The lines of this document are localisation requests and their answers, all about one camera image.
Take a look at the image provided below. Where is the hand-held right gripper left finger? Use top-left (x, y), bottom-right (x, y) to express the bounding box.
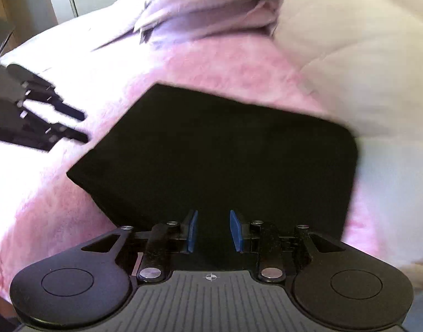
top-left (82, 209), bottom-right (199, 283)

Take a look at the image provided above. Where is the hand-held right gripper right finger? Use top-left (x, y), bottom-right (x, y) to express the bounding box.
top-left (229, 209), bottom-right (345, 283)

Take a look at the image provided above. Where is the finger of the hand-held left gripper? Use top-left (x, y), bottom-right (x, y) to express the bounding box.
top-left (0, 100), bottom-right (90, 152)
top-left (7, 63), bottom-right (87, 122)

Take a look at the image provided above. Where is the black garment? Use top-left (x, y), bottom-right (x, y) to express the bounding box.
top-left (66, 83), bottom-right (359, 250)

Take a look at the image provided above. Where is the wooden door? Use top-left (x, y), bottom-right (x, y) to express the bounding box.
top-left (0, 0), bottom-right (58, 54)

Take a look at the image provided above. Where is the pink floral bed sheet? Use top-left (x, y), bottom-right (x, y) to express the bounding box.
top-left (0, 24), bottom-right (388, 305)

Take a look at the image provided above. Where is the purple pillow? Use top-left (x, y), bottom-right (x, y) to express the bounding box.
top-left (134, 0), bottom-right (289, 44)

